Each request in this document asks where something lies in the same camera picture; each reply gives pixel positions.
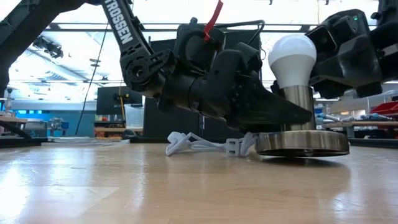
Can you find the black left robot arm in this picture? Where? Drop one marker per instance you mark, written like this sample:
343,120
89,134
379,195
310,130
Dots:
119,28

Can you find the long wooden workbench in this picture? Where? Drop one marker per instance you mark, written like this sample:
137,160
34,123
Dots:
367,124

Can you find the small wooden table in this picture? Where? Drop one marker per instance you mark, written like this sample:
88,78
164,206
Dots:
12,119

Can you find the brass lamp base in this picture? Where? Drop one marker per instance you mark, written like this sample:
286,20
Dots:
301,143

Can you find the red storage bin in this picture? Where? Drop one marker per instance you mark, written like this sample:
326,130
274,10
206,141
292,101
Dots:
387,109

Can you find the low shelf with orange items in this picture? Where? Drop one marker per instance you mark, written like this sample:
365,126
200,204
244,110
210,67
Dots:
109,129

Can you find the clear plastic bin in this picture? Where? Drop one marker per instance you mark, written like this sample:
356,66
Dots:
134,116

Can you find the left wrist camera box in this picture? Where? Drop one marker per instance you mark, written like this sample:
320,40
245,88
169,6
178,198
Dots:
250,57

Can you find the black overhead frame beam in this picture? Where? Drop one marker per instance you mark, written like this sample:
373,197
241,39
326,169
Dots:
77,30

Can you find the white light bulb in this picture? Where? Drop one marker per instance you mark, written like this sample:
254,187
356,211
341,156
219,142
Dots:
292,59

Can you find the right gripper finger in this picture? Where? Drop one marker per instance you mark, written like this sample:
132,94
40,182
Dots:
354,73

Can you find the black monitor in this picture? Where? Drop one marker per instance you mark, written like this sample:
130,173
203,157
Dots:
105,99

